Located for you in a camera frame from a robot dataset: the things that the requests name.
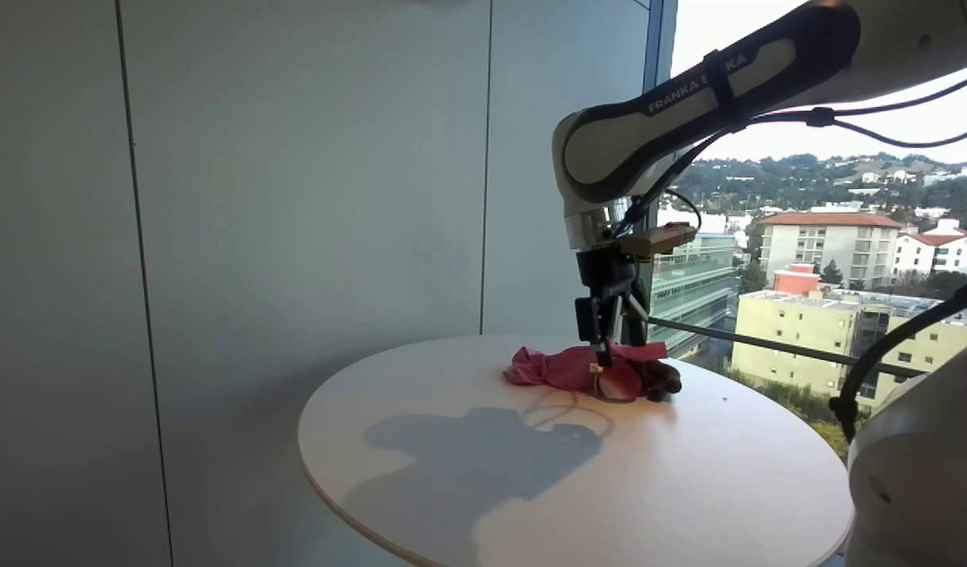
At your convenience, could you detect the yellow building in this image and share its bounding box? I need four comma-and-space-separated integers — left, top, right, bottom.
727, 286, 967, 416

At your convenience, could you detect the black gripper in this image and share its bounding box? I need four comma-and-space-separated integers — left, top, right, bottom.
574, 243, 651, 373

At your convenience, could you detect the brown plush toy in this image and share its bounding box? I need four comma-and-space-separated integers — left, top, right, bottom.
640, 358, 685, 403

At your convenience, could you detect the black window railing bar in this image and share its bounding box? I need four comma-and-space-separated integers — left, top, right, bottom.
649, 312, 933, 377

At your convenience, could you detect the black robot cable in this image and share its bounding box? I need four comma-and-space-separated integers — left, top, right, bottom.
604, 64, 967, 241

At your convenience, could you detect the thick black base cable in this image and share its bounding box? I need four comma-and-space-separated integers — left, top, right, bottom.
824, 277, 967, 446

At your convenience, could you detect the window frame post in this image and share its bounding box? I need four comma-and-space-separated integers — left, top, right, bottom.
640, 0, 679, 350

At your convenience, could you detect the golden wrist camera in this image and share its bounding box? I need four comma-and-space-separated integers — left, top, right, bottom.
615, 222, 703, 262

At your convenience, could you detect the glass office building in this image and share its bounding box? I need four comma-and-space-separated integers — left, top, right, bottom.
649, 232, 742, 366

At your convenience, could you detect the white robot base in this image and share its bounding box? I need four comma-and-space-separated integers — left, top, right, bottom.
845, 331, 967, 567

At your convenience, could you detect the pink cloth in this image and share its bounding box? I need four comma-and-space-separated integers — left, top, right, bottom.
505, 340, 669, 408

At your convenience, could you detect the white building with red roof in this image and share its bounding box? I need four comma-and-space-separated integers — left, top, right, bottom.
760, 208, 908, 293

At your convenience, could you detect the red ball toy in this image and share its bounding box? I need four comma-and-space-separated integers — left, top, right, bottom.
595, 366, 646, 408

